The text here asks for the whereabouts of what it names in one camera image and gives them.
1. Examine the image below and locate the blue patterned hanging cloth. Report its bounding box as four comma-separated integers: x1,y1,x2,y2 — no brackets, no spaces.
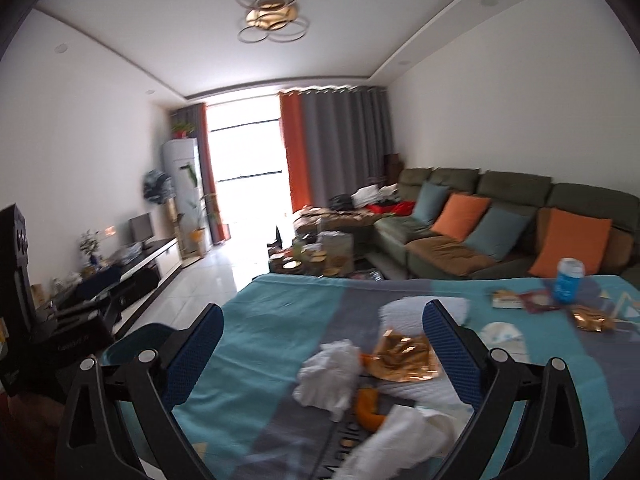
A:
142,169,176,205

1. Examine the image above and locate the black white TV cabinet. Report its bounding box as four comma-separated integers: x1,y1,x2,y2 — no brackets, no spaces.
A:
50,237,180,311

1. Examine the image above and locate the wide orange pillow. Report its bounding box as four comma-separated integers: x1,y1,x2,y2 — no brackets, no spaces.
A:
528,208,613,278

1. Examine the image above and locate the white standing air conditioner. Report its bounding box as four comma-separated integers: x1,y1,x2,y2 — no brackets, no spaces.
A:
161,138,206,256

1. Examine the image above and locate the large gold foil wrapper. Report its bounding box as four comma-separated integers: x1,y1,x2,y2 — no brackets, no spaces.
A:
362,329,441,381

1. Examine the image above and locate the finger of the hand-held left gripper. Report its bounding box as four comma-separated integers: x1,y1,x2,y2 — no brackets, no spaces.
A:
52,300,123,333
75,265,125,297

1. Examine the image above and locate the large blue-grey pillow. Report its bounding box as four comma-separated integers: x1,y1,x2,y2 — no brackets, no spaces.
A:
463,206,531,261

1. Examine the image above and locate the small gold wrapper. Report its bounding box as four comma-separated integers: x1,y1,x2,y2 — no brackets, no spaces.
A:
567,305,619,333

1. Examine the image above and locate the green sofa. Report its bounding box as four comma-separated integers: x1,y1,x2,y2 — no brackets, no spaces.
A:
295,167,640,281

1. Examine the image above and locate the person's left forearm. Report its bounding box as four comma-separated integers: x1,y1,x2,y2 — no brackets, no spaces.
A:
0,390,68,480

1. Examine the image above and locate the dark glass coffee table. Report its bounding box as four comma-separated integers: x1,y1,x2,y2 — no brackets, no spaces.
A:
267,230,387,282

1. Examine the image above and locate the small flowering table plant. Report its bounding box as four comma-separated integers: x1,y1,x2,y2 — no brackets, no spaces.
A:
79,230,103,266

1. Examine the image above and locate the brown patterned throw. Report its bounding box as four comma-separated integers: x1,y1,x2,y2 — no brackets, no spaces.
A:
294,207,382,234

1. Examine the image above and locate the teal grey printed blanket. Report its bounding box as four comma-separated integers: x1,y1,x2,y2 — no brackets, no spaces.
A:
100,272,640,480

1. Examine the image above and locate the small blue-grey pillow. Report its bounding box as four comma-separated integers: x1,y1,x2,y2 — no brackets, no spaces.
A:
412,181,451,226

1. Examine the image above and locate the red cloth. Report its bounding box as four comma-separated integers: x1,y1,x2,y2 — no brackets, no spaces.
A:
367,201,416,217

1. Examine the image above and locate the red snack packet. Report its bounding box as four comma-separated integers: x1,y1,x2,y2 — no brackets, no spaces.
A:
517,290,563,315

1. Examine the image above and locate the black monitor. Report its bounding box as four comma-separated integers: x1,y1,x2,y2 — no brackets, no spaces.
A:
129,212,156,250

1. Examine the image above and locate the orange peel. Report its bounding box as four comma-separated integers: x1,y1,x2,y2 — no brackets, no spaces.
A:
354,352,392,433

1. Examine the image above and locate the gold ring ceiling lamp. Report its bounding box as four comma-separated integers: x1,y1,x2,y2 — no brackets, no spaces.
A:
235,0,308,45

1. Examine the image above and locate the balcony window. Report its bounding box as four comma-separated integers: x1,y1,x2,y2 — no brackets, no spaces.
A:
205,102,292,241

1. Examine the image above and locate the brown seat cover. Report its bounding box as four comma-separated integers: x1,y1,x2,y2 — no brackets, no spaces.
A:
405,235,496,271

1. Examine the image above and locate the white yellow snack packet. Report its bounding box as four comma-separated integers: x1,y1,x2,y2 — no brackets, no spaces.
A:
490,290,523,309

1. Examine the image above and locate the tall plant in yellow pot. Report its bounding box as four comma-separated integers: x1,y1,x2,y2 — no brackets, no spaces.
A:
177,192,221,256

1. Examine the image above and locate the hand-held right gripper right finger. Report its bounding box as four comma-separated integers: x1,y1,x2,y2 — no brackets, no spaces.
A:
422,299,591,480

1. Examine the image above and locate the wide orange grey curtain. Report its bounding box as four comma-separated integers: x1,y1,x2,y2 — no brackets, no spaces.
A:
278,85,393,213

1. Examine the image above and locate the slim orange pillow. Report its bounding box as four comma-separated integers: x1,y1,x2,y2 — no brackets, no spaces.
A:
431,192,493,242

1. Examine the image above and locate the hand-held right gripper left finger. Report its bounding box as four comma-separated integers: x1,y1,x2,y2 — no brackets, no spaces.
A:
54,302,225,480

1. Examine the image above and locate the white printed paper cup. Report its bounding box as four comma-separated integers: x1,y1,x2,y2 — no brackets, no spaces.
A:
480,321,528,361

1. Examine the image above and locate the blue white paper cup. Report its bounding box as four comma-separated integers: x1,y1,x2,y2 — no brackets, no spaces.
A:
552,257,586,305

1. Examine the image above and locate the white clothes pile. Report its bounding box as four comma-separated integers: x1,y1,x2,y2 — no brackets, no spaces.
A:
352,185,401,208

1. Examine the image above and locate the blue chair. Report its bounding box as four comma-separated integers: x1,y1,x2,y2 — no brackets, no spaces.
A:
102,322,201,377

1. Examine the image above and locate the white tissue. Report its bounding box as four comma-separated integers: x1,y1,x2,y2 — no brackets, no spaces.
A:
335,402,476,480
291,339,366,423

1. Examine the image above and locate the narrow grey orange curtain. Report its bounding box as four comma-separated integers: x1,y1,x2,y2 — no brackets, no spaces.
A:
172,102,226,246

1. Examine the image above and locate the group of glass jars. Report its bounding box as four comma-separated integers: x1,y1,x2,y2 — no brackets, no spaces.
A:
279,244,351,276

